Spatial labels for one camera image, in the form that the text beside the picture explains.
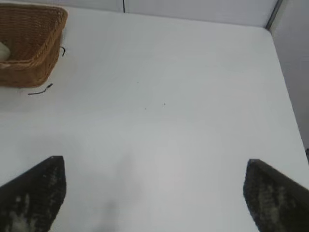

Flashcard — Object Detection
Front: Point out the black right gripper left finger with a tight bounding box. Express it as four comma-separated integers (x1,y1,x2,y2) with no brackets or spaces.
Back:
0,155,67,232

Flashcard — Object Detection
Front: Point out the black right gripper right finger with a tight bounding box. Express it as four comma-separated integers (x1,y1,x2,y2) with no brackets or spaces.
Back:
243,158,309,232

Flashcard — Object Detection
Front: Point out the pale yellow egg yolk pastry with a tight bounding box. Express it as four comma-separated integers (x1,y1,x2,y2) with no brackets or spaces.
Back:
0,41,11,61

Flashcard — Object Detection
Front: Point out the brown woven wicker basket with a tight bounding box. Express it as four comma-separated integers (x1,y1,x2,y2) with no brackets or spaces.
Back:
0,3,69,88

